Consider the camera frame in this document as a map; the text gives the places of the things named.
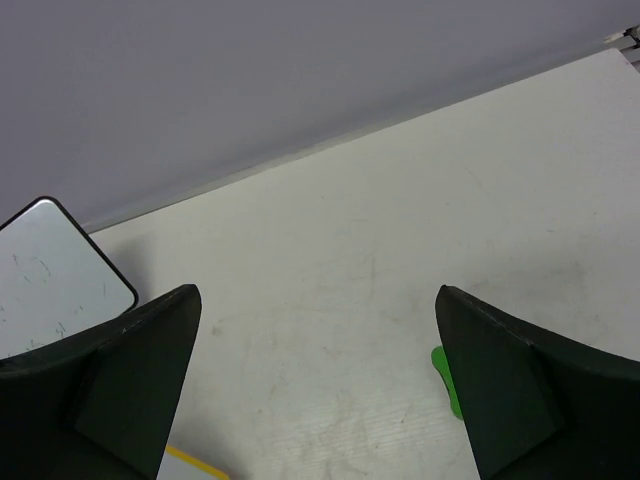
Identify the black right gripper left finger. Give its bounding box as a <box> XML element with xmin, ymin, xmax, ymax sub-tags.
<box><xmin>1</xmin><ymin>284</ymin><xmax>202</xmax><ymax>479</ymax></box>

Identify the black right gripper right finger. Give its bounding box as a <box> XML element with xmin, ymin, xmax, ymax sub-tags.
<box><xmin>435</xmin><ymin>286</ymin><xmax>639</xmax><ymax>479</ymax></box>

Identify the yellow framed whiteboard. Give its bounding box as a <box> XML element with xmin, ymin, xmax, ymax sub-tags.
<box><xmin>156</xmin><ymin>445</ymin><xmax>230</xmax><ymax>480</ymax></box>

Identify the green whiteboard eraser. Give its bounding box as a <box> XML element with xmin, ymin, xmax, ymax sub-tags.
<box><xmin>431</xmin><ymin>345</ymin><xmax>463</xmax><ymax>420</ymax></box>

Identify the black framed whiteboard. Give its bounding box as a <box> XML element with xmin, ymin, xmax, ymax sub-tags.
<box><xmin>1</xmin><ymin>196</ymin><xmax>139</xmax><ymax>360</ymax></box>

